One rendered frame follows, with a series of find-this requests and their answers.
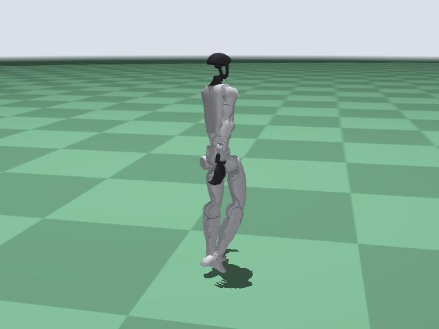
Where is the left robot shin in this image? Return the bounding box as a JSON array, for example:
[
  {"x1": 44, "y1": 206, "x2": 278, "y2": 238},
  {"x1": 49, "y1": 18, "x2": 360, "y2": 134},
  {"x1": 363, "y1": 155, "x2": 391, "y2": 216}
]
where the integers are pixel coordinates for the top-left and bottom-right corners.
[{"x1": 203, "y1": 205, "x2": 220, "y2": 256}]

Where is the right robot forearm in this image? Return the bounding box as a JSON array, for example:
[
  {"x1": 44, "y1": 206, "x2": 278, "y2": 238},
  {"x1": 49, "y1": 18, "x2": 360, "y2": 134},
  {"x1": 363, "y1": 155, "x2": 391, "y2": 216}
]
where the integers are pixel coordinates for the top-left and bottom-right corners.
[{"x1": 215, "y1": 120, "x2": 234, "y2": 162}]

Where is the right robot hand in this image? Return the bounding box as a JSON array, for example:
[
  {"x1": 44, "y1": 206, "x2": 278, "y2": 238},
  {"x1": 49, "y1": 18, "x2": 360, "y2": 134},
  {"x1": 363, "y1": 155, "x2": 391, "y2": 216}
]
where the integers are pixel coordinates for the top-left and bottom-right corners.
[{"x1": 208, "y1": 153, "x2": 226, "y2": 186}]

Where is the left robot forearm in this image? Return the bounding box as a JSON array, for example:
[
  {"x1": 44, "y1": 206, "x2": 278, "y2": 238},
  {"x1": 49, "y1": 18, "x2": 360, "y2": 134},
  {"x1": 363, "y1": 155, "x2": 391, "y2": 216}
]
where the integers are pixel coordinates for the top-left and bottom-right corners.
[{"x1": 206, "y1": 129, "x2": 216, "y2": 144}]

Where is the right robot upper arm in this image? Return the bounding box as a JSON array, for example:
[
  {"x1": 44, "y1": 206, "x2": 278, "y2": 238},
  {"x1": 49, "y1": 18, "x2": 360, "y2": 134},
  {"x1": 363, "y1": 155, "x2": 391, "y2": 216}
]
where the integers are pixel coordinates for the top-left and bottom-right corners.
[{"x1": 221, "y1": 86, "x2": 238, "y2": 131}]

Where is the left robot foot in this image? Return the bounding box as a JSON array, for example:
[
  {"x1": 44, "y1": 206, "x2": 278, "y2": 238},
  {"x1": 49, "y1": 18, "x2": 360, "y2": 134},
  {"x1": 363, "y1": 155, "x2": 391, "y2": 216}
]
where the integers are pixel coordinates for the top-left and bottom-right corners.
[{"x1": 201, "y1": 256, "x2": 228, "y2": 267}]

